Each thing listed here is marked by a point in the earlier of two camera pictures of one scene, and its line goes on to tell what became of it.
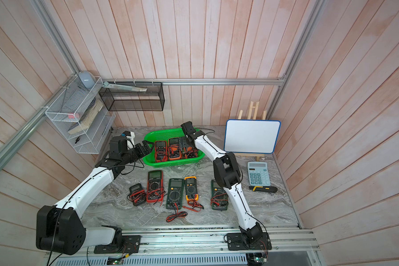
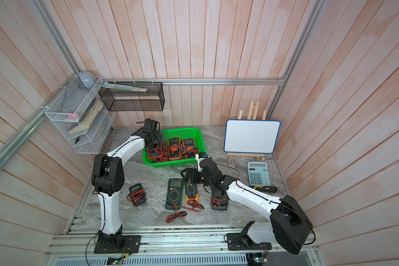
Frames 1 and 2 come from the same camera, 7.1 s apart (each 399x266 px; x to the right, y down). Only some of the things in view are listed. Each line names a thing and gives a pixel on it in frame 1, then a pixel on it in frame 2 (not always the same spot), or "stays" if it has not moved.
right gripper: x=182 y=142 to x=189 y=172
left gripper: x=148 y=150 to x=159 y=137
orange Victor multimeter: x=189 y=152 stays
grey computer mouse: x=87 y=78 stays
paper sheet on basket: x=106 y=84 stays
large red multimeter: x=155 y=186 to x=159 y=153
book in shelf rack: x=87 y=118 stays
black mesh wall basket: x=120 y=100 stays
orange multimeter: x=174 y=149 stays
